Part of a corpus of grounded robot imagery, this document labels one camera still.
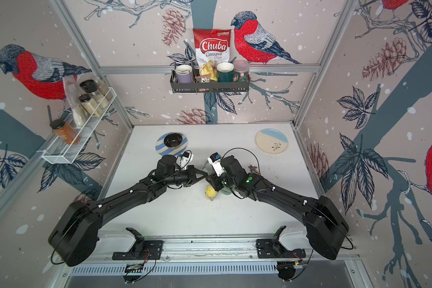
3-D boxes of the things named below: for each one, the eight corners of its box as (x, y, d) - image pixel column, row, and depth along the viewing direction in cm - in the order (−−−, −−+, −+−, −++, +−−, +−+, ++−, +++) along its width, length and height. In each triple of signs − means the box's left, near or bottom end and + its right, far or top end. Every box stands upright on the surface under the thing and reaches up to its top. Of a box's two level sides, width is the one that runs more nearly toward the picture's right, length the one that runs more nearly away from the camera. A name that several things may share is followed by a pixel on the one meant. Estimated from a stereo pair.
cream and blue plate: (256, 154, 109) (257, 152, 107) (253, 130, 122) (253, 128, 120) (291, 154, 109) (292, 152, 107) (283, 130, 122) (284, 128, 120)
